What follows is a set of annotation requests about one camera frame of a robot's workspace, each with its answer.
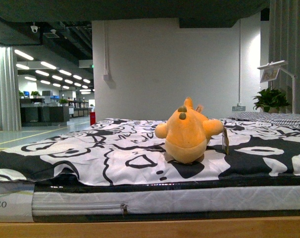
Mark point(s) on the orange plush dinosaur toy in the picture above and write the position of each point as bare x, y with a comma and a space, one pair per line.
187, 132

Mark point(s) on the black and white patterned sheet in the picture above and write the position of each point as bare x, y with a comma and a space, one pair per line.
121, 151

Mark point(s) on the red bin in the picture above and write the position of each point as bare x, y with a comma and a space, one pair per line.
92, 118

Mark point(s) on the toy hang tag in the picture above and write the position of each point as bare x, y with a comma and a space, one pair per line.
225, 141

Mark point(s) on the dark office counter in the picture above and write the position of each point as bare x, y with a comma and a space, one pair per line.
35, 112

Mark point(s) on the green potted plant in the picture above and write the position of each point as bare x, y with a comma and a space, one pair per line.
270, 99

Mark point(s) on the white desk lamp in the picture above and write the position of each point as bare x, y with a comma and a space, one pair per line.
270, 72

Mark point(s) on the white zippered mattress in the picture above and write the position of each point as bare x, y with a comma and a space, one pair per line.
256, 198

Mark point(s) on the white curtain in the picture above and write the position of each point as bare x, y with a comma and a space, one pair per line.
10, 118

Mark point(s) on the striped pillow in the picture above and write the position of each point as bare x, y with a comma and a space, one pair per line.
287, 120

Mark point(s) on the white mattress label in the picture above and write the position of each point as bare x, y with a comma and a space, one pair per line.
16, 202

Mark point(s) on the grey curtain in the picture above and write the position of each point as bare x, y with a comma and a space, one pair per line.
284, 38

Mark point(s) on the white wall conduit box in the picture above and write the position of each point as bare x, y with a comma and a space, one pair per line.
106, 58

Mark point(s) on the wall power outlet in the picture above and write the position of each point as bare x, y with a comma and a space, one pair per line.
238, 108

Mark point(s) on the wooden bed frame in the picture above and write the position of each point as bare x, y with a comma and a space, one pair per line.
264, 227

